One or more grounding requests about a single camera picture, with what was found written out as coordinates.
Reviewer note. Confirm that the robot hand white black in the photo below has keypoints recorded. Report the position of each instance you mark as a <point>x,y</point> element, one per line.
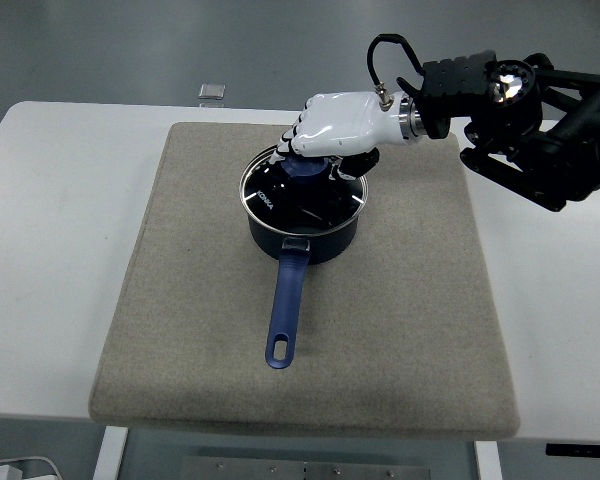
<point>345,122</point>

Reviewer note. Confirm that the glass pot lid blue knob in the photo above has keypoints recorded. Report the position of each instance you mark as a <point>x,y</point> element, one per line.
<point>305,205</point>

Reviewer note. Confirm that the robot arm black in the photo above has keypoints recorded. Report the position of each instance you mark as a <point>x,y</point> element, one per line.
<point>525,130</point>

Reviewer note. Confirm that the small silver floor plate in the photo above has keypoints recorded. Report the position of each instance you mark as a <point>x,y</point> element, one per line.
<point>212,90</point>

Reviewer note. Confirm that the beige fabric mat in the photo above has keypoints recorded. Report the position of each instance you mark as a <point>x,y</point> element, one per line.
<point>405,310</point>

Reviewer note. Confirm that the grey metal plate with screws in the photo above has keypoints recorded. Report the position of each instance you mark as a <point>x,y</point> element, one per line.
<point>305,470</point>

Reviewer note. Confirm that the white table leg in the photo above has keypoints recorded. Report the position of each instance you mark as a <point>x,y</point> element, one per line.
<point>110,452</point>
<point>487,462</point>

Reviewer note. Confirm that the black control panel under table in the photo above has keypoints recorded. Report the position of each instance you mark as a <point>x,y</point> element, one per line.
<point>585,450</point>

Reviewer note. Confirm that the white power adapter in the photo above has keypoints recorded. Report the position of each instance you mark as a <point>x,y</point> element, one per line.
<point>9,472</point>

